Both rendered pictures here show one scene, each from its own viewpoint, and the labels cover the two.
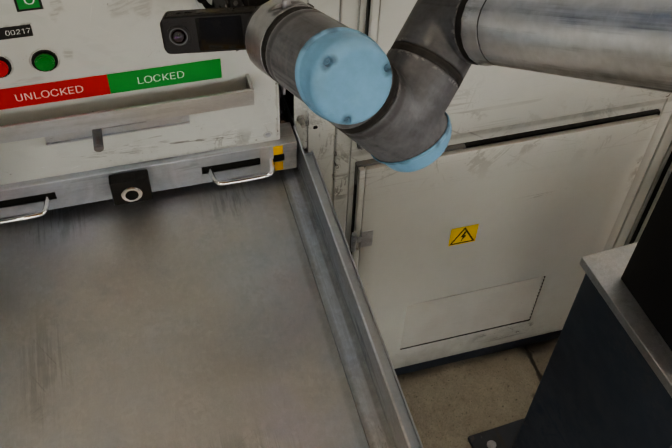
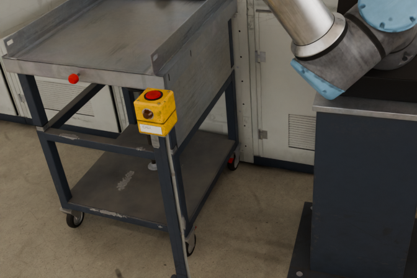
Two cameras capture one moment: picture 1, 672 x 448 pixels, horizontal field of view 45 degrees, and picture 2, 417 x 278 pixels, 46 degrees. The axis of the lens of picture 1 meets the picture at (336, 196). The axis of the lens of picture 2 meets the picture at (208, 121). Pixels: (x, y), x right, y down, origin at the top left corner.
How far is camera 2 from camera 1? 1.28 m
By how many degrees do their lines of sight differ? 35
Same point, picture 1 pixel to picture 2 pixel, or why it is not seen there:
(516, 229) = not seen: hidden behind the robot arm
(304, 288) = not seen: hidden behind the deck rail
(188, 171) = not seen: outside the picture
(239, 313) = (162, 23)
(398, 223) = (277, 52)
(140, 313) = (134, 17)
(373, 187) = (262, 24)
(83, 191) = not seen: outside the picture
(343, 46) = not seen: outside the picture
